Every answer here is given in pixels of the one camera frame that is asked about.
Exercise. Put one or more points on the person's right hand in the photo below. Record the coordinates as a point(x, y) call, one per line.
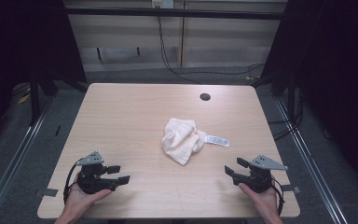
point(262, 200)

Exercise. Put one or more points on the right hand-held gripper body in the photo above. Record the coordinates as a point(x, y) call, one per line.
point(258, 179)

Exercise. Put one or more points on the person's left hand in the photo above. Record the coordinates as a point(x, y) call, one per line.
point(82, 202)

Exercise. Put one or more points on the aluminium floor rail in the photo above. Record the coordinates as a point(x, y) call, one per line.
point(15, 155)
point(307, 155)

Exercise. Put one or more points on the white wall power outlet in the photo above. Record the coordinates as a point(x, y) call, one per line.
point(162, 3)

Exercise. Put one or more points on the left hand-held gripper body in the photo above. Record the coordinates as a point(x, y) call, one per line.
point(90, 182)

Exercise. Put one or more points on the black horizontal frame bar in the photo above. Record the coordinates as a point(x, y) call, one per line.
point(174, 13)

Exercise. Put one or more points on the white towel with label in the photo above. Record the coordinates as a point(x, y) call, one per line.
point(181, 140)

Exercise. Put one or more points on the black metal stand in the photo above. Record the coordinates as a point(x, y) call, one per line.
point(34, 102)

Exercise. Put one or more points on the yellow floor tape piece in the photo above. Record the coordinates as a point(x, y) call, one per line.
point(24, 99)

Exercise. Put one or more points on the short black floor tape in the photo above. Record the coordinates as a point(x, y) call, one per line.
point(57, 130)

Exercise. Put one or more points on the black curtain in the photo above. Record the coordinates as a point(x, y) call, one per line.
point(332, 77)
point(18, 46)

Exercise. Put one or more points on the grey tape strip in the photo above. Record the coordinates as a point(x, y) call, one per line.
point(48, 192)
point(290, 188)

